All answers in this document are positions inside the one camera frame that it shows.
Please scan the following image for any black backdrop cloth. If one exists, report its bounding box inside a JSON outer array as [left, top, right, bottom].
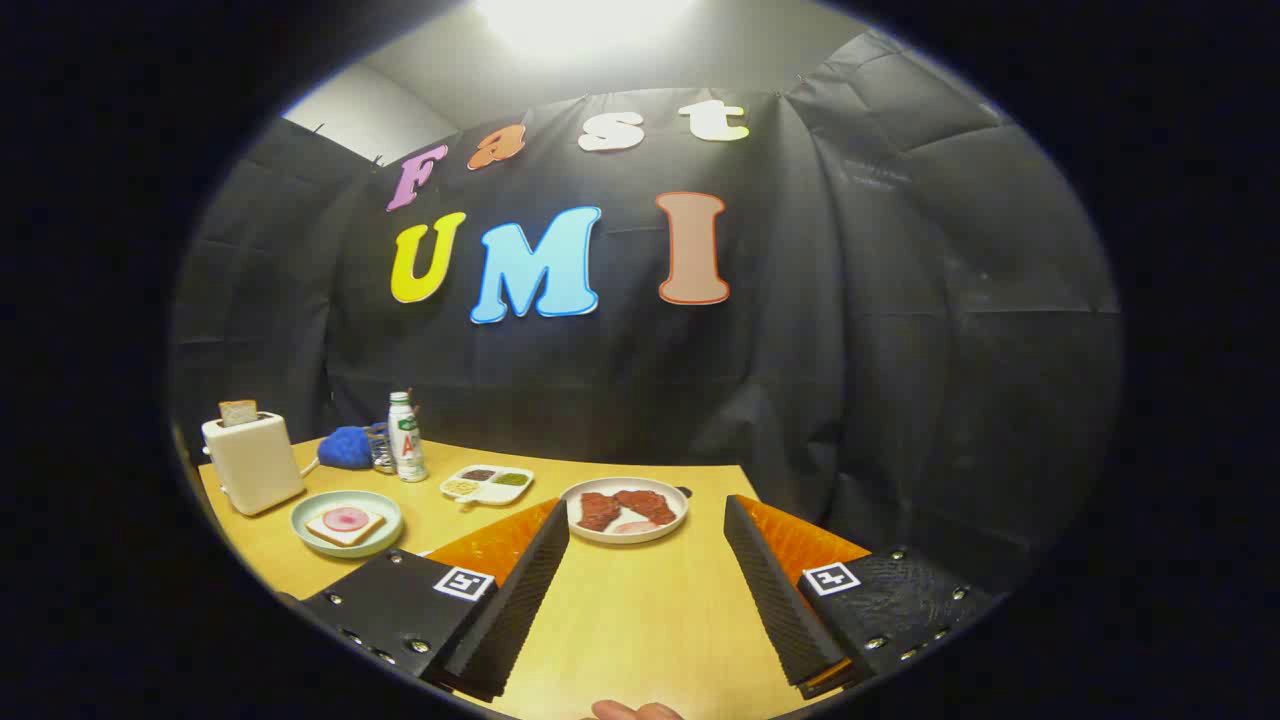
[[170, 30, 1126, 601]]

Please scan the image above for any pale green plate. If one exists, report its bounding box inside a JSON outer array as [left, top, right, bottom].
[[290, 489, 404, 559]]

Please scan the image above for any white round meat plate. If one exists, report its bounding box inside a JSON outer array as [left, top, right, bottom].
[[559, 477, 691, 545]]

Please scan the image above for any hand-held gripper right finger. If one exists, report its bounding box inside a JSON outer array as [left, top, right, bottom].
[[722, 494, 1001, 701]]

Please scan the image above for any white bread slice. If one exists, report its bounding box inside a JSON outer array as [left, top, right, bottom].
[[305, 506, 387, 548]]

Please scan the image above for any blue cloth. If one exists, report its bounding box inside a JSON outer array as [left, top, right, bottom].
[[317, 426, 377, 471]]

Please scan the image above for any red meat slice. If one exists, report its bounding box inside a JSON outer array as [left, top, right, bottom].
[[615, 488, 678, 527], [577, 491, 623, 532]]

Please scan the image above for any white drink bottle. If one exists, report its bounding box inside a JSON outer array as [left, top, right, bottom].
[[387, 391, 429, 484]]

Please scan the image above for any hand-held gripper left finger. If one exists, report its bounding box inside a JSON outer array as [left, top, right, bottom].
[[300, 497, 571, 703]]

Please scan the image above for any white divided dish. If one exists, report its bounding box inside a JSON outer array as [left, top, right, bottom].
[[440, 464, 536, 508]]

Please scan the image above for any white toaster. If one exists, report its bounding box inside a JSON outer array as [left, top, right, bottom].
[[201, 411, 307, 517]]

